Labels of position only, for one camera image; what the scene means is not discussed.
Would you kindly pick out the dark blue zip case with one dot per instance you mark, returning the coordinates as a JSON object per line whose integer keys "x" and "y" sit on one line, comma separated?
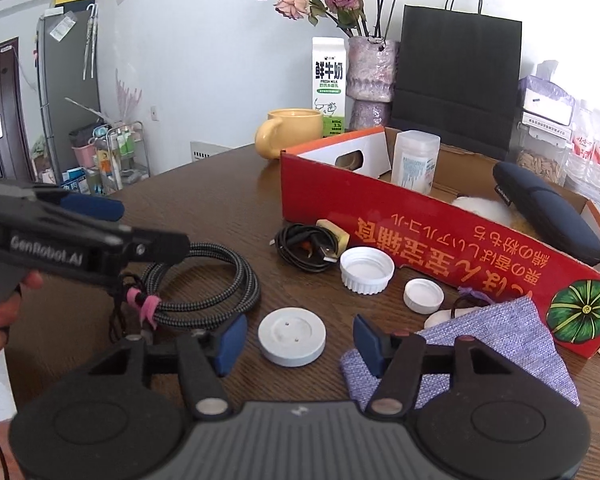
{"x": 553, "y": 218}

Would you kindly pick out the white round disc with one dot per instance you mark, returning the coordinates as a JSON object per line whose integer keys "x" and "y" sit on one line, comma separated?
{"x": 292, "y": 337}

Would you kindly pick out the person left hand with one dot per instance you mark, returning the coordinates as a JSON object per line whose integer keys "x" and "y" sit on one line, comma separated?
{"x": 10, "y": 308}

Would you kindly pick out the small white bottle cap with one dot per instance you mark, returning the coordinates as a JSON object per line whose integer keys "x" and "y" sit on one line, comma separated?
{"x": 423, "y": 296}

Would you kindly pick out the clear seed container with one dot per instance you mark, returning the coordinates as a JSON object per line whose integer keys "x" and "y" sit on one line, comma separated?
{"x": 545, "y": 156}

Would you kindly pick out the white green milk carton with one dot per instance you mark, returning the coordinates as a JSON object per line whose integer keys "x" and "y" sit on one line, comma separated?
{"x": 329, "y": 65}

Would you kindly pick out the yellow ceramic mug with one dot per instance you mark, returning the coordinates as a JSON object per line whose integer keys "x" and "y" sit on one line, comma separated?
{"x": 286, "y": 128}

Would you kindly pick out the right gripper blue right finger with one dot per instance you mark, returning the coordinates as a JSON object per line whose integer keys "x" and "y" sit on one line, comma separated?
{"x": 373, "y": 344}

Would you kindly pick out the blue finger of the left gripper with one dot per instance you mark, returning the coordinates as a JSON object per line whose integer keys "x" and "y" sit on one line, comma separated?
{"x": 98, "y": 207}

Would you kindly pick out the wire storage rack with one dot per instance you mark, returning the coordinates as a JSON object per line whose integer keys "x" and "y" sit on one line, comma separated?
{"x": 121, "y": 157}

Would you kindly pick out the purple tissue pack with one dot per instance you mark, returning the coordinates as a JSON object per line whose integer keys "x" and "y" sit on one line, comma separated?
{"x": 538, "y": 94}

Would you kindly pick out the red orange cardboard box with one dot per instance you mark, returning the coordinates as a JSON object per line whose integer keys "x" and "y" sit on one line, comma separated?
{"x": 346, "y": 180}

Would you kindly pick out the left water bottle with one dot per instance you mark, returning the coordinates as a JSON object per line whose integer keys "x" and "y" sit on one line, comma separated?
{"x": 581, "y": 166}

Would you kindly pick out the yellow eraser block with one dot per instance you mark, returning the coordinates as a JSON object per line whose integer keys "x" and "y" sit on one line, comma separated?
{"x": 340, "y": 236}

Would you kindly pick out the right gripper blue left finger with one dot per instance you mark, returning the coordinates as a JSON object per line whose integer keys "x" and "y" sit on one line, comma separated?
{"x": 229, "y": 341}

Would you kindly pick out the dark wooden door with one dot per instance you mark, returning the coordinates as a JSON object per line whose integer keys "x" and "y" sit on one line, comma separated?
{"x": 14, "y": 151}

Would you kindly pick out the black paper shopping bag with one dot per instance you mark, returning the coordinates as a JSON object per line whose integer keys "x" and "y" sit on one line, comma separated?
{"x": 457, "y": 77}

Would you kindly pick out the purple textured vase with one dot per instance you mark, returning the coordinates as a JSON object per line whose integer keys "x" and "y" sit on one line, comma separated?
{"x": 371, "y": 77}

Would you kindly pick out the white flat box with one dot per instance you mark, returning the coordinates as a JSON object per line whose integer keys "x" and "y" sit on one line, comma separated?
{"x": 546, "y": 125}

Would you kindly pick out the grey refrigerator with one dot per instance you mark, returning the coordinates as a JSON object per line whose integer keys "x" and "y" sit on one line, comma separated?
{"x": 66, "y": 41}

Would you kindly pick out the large white ribbed lid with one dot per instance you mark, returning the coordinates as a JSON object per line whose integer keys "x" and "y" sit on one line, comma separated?
{"x": 366, "y": 270}

